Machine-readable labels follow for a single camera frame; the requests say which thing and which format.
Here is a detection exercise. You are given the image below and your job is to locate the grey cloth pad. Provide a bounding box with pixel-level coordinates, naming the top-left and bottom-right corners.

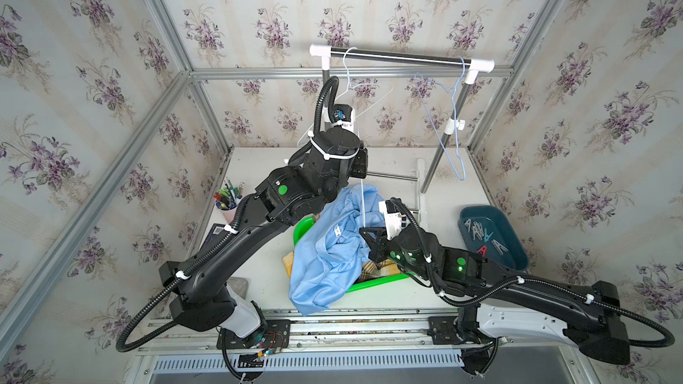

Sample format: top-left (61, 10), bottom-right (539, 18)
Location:
top-left (227, 277), bottom-right (249, 300)

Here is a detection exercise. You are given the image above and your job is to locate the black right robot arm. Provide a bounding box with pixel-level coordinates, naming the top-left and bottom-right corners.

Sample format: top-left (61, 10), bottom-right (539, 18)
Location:
top-left (359, 197), bottom-right (675, 377)

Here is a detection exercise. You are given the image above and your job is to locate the dark teal plastic tray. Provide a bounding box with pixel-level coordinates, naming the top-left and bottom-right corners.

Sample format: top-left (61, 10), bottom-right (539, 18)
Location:
top-left (458, 206), bottom-right (530, 271)

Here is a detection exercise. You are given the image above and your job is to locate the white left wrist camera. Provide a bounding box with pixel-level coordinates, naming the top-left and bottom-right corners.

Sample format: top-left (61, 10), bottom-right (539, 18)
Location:
top-left (331, 104), bottom-right (356, 133)

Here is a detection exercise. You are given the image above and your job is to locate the pink pen cup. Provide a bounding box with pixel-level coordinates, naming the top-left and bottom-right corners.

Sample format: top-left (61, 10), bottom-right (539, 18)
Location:
top-left (213, 180), bottom-right (243, 222)

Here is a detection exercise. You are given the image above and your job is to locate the yellow plaid shirt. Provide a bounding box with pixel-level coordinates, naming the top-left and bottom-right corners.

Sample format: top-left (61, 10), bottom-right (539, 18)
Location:
top-left (282, 252), bottom-right (402, 284)

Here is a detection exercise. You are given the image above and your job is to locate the light blue wire hanger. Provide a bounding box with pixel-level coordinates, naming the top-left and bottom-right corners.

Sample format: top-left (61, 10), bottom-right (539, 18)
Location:
top-left (432, 56), bottom-right (467, 181)

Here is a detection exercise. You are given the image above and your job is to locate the metal clothes rack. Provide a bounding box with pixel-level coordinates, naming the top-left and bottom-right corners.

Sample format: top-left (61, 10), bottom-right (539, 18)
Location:
top-left (308, 43), bottom-right (496, 230)

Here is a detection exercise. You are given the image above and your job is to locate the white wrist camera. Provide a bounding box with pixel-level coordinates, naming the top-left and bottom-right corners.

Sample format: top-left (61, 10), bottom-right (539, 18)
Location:
top-left (379, 200), bottom-right (409, 240)
top-left (331, 104), bottom-right (356, 133)

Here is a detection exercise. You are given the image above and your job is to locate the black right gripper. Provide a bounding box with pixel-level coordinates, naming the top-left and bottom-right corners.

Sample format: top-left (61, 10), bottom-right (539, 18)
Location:
top-left (358, 226), bottom-right (434, 284)

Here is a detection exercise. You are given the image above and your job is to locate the teal clothespin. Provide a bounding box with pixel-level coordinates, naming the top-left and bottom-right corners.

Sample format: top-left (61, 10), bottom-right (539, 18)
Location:
top-left (483, 229), bottom-right (494, 243)

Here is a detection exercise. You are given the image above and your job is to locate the grey clothespin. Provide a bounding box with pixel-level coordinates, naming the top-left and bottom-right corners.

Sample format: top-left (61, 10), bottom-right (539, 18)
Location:
top-left (491, 239), bottom-right (509, 256)
top-left (471, 222), bottom-right (486, 240)

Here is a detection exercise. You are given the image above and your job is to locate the green perforated plastic basket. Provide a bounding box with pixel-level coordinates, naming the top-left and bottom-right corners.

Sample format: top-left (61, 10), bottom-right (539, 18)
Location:
top-left (293, 217), bottom-right (408, 293)

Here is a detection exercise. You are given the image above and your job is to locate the dark blue card booklet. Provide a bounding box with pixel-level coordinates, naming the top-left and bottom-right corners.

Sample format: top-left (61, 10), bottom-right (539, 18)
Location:
top-left (202, 223), bottom-right (225, 248)

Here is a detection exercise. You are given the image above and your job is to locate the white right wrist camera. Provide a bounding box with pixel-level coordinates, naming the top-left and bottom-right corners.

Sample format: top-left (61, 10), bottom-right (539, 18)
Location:
top-left (379, 200), bottom-right (409, 240)

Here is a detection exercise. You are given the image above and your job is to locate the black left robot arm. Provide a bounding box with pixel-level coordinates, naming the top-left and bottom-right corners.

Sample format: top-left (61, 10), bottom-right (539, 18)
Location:
top-left (116, 76), bottom-right (367, 353)

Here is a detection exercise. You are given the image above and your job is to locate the light blue shirt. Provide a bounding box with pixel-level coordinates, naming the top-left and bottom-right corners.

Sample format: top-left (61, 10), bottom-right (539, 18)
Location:
top-left (288, 185), bottom-right (385, 316)

